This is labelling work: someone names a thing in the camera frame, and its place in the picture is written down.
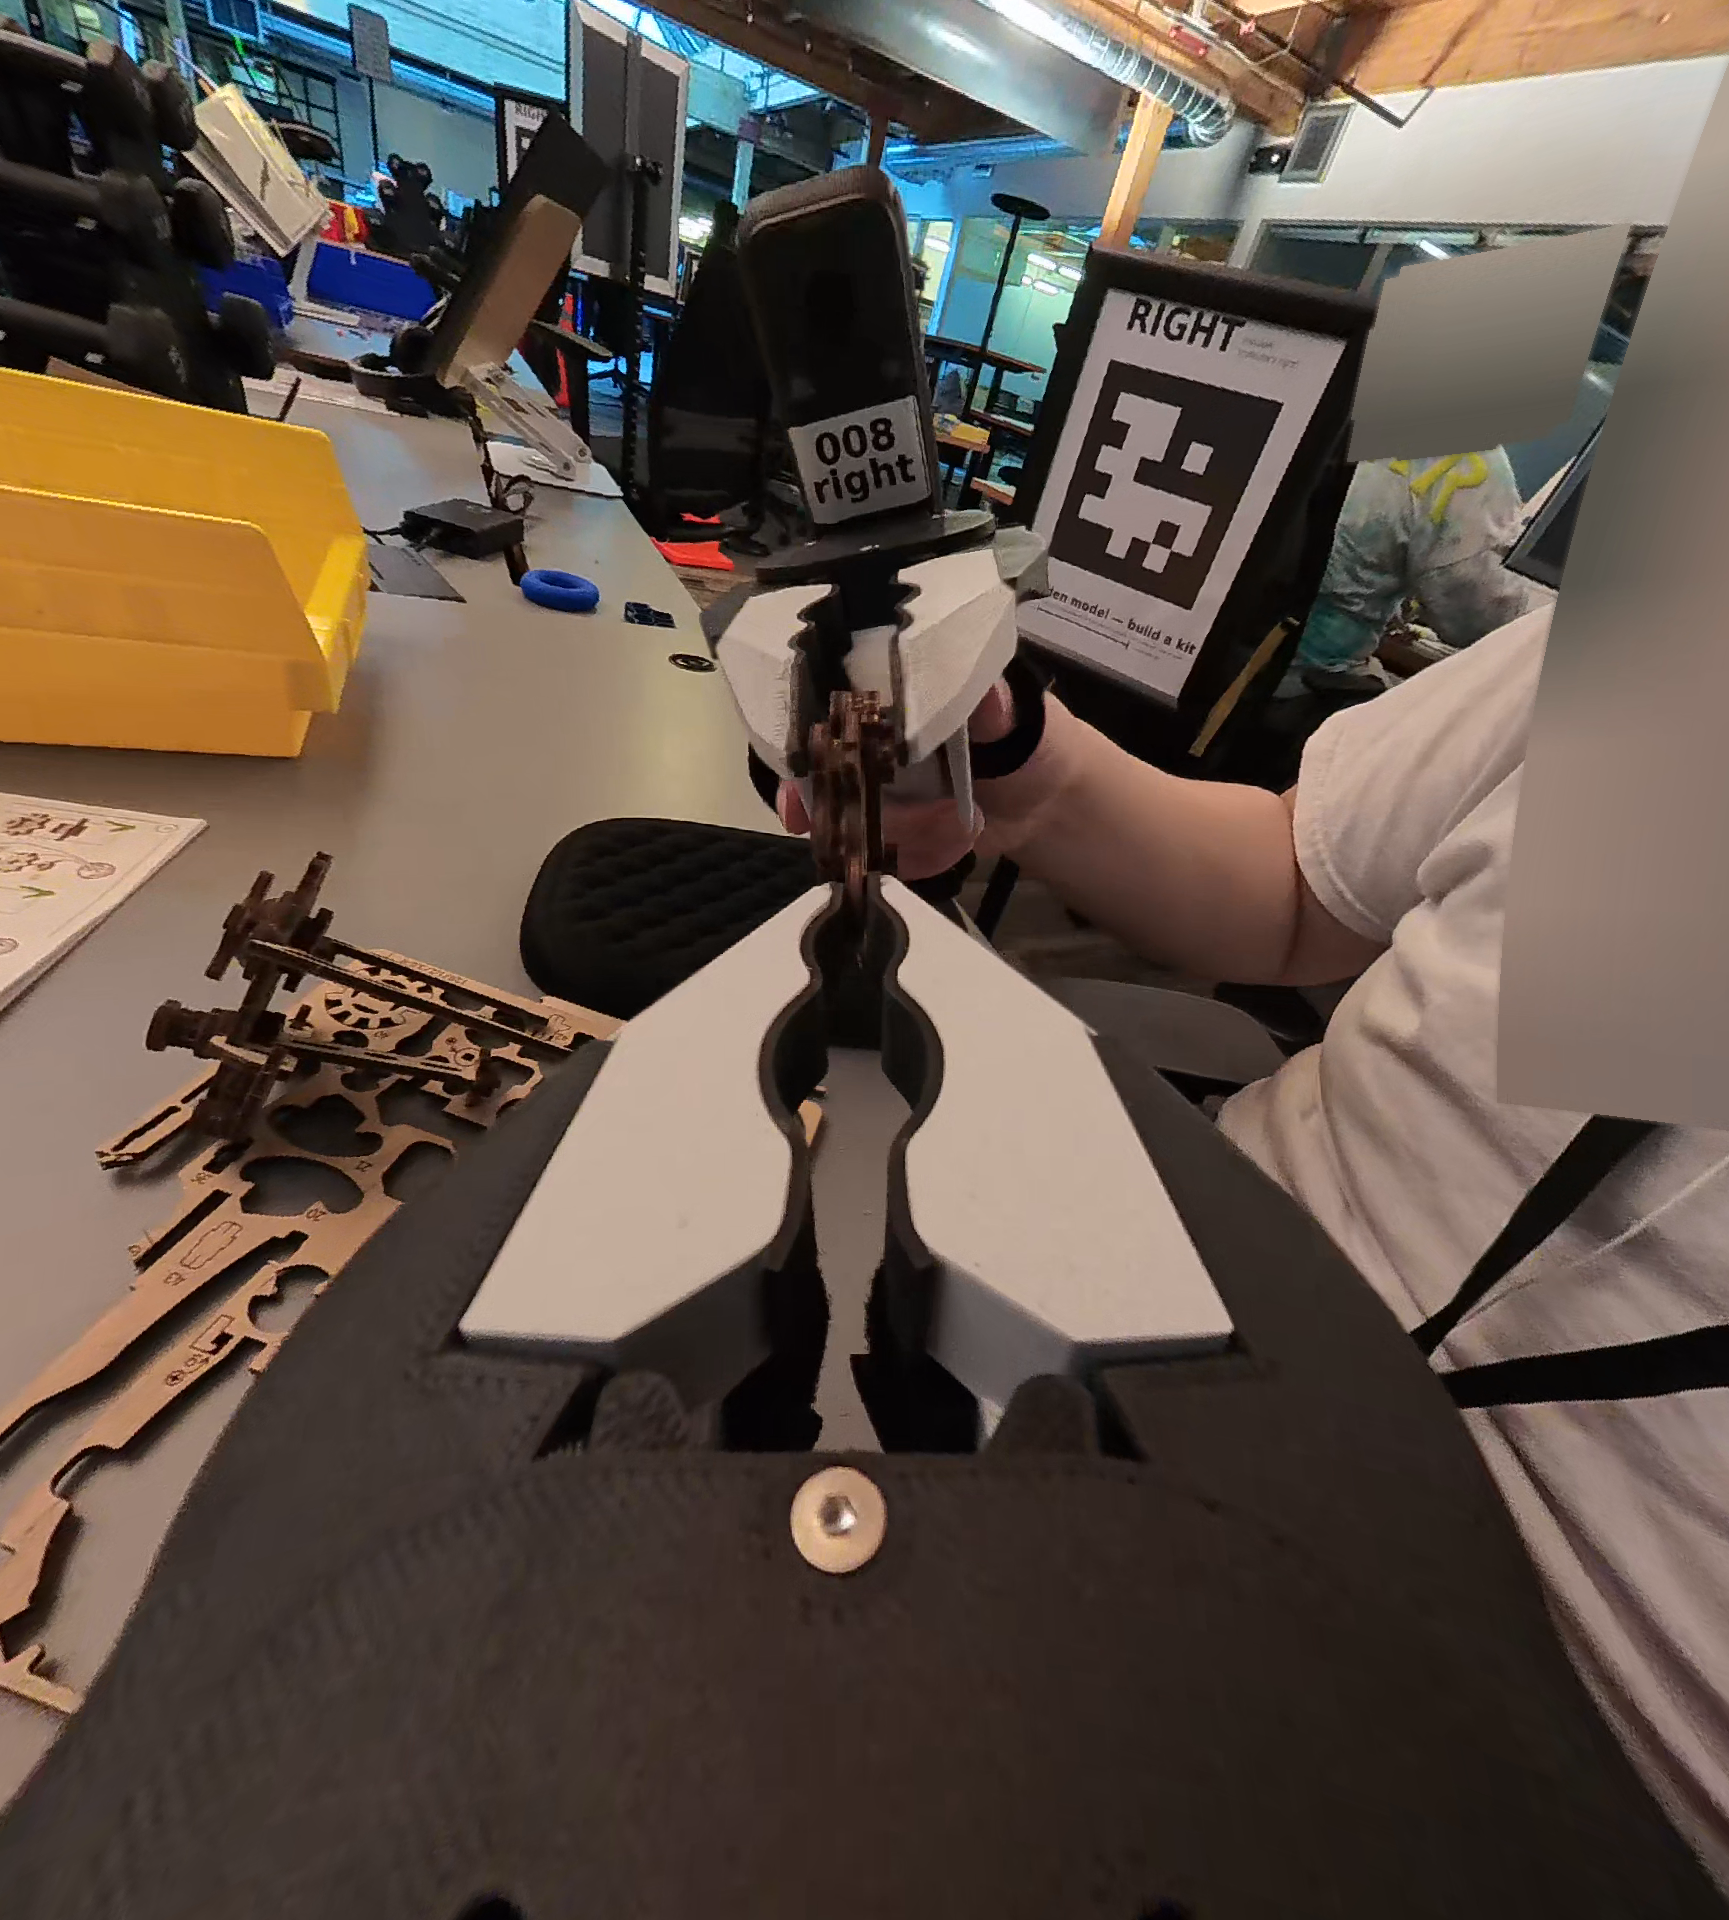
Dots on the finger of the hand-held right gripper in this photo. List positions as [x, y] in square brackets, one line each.
[961, 644]
[766, 675]

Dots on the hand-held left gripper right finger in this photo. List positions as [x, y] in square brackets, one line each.
[1059, 1201]

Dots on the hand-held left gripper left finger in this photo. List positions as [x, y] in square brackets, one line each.
[624, 1201]

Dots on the wooden gear mechanism model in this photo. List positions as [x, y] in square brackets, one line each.
[853, 780]

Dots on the wooden frame with axle shafts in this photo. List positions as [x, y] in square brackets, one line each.
[256, 1035]

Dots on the person's right forearm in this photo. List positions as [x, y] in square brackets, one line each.
[1196, 855]

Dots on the person's right hand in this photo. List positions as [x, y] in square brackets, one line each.
[1015, 810]

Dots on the black office chair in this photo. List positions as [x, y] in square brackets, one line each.
[698, 391]

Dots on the black floor lamp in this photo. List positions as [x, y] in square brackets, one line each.
[1015, 270]

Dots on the blue tape roll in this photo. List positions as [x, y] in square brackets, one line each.
[528, 588]

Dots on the black textured wrist rest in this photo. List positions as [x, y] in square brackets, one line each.
[624, 914]

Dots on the grey panel on stand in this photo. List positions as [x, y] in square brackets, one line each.
[624, 135]

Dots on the small black box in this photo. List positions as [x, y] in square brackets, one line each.
[466, 528]

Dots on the blue plastic bin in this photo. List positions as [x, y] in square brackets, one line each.
[355, 278]

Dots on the yellow plastic bin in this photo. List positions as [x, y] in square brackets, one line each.
[99, 630]

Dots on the rack of dark equipment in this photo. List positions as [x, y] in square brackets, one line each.
[55, 194]

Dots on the round metal duct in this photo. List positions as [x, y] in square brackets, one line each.
[1165, 83]

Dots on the wall air vent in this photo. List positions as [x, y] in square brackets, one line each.
[1313, 143]

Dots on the wooden sheet frame offcut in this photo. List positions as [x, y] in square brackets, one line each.
[55, 1403]

